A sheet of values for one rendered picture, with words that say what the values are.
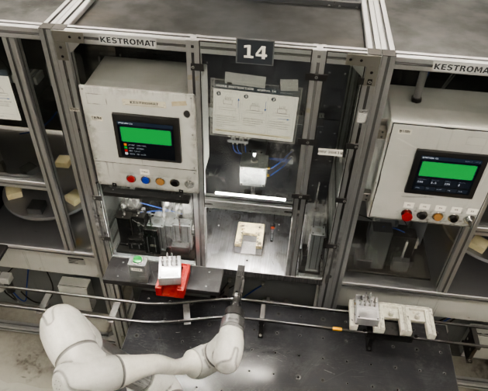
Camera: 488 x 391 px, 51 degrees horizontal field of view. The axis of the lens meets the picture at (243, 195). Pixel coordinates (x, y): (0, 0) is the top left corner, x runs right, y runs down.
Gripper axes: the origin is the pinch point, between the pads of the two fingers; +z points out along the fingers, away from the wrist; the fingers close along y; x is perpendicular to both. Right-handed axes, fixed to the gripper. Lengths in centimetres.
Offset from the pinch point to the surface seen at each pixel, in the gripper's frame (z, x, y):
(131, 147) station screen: 18, 45, 47
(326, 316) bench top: 19, -41, -44
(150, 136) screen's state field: 18, 37, 53
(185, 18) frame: 43, 28, 89
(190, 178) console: 20.4, 23.5, 33.0
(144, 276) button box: 8.1, 43.8, -16.7
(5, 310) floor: 44, 154, -112
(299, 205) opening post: 22.6, -21.1, 22.2
